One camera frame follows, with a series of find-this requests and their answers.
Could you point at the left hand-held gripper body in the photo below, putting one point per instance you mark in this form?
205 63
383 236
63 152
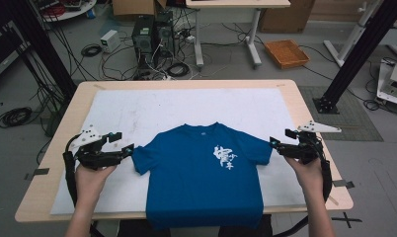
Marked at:
88 154

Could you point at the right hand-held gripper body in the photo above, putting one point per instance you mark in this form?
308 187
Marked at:
310 148

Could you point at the blue t-shirt with white print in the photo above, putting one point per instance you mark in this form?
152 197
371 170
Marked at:
193 184

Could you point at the person's right hand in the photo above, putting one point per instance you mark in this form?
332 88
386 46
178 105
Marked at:
310 177

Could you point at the person's left hand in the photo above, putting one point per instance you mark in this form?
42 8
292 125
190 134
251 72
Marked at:
89 186

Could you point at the grey floor mat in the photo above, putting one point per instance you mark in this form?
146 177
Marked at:
348 121

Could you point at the black tape strip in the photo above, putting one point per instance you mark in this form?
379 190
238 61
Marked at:
343 183
40 172

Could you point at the thin wooden stick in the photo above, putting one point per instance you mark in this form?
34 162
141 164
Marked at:
333 200

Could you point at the person's legs in dark trousers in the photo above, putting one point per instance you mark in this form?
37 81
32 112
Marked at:
137 229

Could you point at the white foam mat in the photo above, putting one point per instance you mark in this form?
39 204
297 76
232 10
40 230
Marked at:
186 105

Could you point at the white power strip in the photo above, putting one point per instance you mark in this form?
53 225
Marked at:
168 78

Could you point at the black tape cross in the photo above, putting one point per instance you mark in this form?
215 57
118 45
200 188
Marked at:
346 219

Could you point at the orange tray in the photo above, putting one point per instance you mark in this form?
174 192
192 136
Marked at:
286 53

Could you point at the white power supply box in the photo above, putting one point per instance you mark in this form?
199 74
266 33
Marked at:
109 41

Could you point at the large black computer tower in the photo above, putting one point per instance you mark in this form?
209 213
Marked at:
142 41

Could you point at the white electronic device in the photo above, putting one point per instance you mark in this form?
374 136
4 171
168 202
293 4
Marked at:
395 82

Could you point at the white metal stand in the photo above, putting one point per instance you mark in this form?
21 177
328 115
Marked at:
351 38

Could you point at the small black computer tower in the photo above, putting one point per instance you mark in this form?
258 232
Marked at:
164 34

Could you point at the large cardboard box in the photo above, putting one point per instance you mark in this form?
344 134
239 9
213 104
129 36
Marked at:
285 16

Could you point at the small cardboard box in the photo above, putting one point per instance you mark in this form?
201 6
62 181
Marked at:
134 7

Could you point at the round white table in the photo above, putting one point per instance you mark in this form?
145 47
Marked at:
74 11

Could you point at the grey shelf unit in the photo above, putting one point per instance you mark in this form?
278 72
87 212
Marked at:
4 52

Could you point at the white-legged desk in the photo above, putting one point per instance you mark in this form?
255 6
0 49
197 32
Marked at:
236 3

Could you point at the black metal frame post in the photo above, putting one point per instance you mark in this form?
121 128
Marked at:
38 42
361 49

